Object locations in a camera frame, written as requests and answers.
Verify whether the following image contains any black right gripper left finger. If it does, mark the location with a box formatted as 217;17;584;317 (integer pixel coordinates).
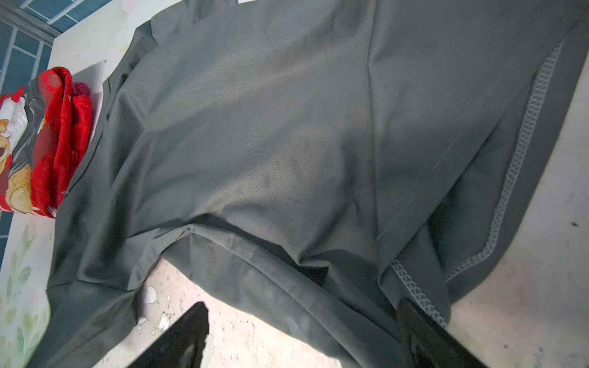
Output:
129;301;210;368

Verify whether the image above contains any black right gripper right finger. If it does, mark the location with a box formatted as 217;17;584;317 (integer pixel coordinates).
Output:
397;298;486;368

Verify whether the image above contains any grey t shirt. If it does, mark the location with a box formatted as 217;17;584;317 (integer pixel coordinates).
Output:
29;1;588;367

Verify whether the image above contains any red teddy bear t shirt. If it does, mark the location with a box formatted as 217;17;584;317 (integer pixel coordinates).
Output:
1;67;93;218

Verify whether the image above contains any aluminium corner post left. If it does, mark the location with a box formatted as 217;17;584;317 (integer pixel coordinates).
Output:
1;0;61;47

